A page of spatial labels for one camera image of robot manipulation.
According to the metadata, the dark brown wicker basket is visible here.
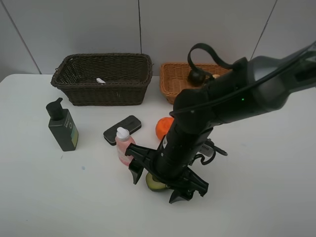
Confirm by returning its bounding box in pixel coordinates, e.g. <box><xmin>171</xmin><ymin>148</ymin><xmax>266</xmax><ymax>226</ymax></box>
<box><xmin>51</xmin><ymin>53</ymin><xmax>153</xmax><ymax>106</ymax></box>

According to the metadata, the dark mangosteen toy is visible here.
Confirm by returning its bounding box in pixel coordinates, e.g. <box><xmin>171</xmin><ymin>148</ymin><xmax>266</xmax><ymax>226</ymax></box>
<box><xmin>187</xmin><ymin>70</ymin><xmax>206</xmax><ymax>87</ymax></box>

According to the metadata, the halved avocado toy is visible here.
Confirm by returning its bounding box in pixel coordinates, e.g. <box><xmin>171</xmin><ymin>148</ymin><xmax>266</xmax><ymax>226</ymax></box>
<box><xmin>145</xmin><ymin>173</ymin><xmax>169</xmax><ymax>192</ymax></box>

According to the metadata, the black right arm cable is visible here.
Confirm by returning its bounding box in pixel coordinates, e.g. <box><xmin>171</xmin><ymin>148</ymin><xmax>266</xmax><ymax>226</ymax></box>
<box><xmin>169</xmin><ymin>43</ymin><xmax>316</xmax><ymax>117</ymax></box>

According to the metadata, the black whiteboard eraser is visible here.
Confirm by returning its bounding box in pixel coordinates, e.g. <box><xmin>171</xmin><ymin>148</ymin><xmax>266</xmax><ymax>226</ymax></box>
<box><xmin>103</xmin><ymin>115</ymin><xmax>142</xmax><ymax>146</ymax></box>

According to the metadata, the orange toy fruit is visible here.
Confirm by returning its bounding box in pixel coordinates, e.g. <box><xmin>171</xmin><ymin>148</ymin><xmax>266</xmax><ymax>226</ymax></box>
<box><xmin>155</xmin><ymin>117</ymin><xmax>174</xmax><ymax>141</ymax></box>

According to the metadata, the dark green pump bottle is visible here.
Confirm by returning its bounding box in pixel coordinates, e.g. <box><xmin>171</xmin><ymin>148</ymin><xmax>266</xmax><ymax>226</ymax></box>
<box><xmin>46</xmin><ymin>98</ymin><xmax>79</xmax><ymax>152</ymax></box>

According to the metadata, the white pink marker pen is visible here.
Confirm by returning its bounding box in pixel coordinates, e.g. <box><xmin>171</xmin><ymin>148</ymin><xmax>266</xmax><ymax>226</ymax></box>
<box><xmin>96</xmin><ymin>78</ymin><xmax>106</xmax><ymax>84</ymax></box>

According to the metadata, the pink squeeze bottle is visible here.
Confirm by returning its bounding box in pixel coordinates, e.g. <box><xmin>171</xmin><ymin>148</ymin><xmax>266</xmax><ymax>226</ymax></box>
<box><xmin>115</xmin><ymin>127</ymin><xmax>135</xmax><ymax>166</ymax></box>

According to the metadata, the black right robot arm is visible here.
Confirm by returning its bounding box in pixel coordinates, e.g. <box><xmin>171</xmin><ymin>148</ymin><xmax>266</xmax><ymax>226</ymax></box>
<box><xmin>125</xmin><ymin>43</ymin><xmax>316</xmax><ymax>203</ymax></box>

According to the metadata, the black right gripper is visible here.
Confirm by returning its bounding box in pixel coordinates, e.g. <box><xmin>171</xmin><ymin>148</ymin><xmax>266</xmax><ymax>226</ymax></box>
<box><xmin>125</xmin><ymin>120</ymin><xmax>227</xmax><ymax>204</ymax></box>

